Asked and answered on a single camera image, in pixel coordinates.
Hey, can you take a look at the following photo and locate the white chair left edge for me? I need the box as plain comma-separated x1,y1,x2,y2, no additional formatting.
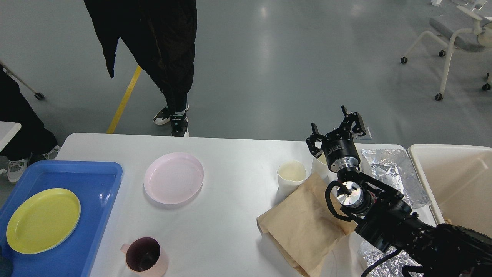
0,60,45,101

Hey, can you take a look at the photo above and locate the dark green mug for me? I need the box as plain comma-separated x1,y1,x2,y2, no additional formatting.
0,248,13,277

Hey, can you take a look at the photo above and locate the white side table corner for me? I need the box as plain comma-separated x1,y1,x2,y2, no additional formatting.
0,121,22,151

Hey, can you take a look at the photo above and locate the blue plastic tray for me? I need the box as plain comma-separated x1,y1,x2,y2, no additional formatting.
1,160,123,277

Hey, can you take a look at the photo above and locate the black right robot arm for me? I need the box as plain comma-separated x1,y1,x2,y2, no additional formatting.
306,106,492,277

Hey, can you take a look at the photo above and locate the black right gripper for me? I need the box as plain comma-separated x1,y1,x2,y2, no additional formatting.
306,106,367,172

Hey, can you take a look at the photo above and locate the crumpled aluminium foil sheet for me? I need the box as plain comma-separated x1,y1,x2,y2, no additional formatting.
361,149,432,209

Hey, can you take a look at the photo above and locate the person in long black coat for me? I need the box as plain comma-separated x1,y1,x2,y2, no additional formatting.
84,0,198,137

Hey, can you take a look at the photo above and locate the beige plastic bin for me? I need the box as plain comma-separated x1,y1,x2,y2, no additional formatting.
408,144,492,236

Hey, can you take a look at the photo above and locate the white paper cup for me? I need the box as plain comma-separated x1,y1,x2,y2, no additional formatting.
311,153,337,184
276,160,306,197

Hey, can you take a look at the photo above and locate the person in black trousers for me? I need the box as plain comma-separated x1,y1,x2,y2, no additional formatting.
0,67,60,184

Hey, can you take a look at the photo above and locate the pink mug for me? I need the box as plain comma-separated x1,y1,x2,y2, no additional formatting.
120,237,169,277

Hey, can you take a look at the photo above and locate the yellow plate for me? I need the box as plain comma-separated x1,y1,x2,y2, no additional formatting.
6,188,81,255

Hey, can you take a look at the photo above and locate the white grey office chair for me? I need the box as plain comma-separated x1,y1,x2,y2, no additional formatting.
400,0,492,101

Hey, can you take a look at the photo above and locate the brown paper bag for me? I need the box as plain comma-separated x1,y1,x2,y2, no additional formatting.
257,173,356,277

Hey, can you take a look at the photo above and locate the pink plate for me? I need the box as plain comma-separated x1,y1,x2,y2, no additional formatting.
143,152,204,205

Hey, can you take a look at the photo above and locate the aluminium foil piece lower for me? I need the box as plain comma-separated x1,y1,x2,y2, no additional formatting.
358,240,420,277

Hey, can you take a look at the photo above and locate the white floor socket plate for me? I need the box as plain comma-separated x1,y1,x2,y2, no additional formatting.
356,127,372,140

